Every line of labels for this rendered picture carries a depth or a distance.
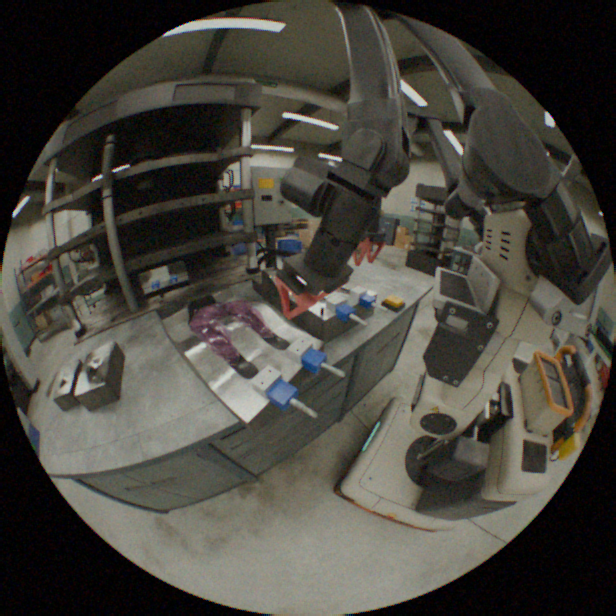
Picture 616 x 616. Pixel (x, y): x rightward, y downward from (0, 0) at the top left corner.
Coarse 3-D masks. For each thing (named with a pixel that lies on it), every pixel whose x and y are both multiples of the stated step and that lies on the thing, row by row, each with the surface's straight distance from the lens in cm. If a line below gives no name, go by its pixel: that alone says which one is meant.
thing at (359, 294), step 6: (354, 288) 59; (360, 288) 60; (354, 294) 57; (360, 294) 57; (366, 294) 59; (360, 300) 57; (366, 300) 56; (372, 300) 56; (366, 306) 56; (372, 306) 58; (378, 306) 56
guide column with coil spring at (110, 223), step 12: (108, 144) 122; (108, 156) 119; (108, 168) 116; (108, 192) 113; (108, 204) 111; (108, 216) 110; (108, 228) 110; (108, 240) 112; (120, 252) 111; (120, 264) 110; (120, 276) 111; (132, 300) 114
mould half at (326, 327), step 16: (272, 272) 69; (256, 288) 84; (272, 288) 68; (352, 288) 66; (272, 304) 72; (320, 304) 53; (352, 304) 55; (304, 320) 55; (320, 320) 48; (336, 320) 51; (352, 320) 58; (320, 336) 51; (336, 336) 55
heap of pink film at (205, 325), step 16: (224, 304) 58; (240, 304) 50; (192, 320) 58; (208, 320) 49; (240, 320) 48; (256, 320) 46; (208, 336) 44; (224, 336) 43; (272, 336) 46; (224, 352) 42
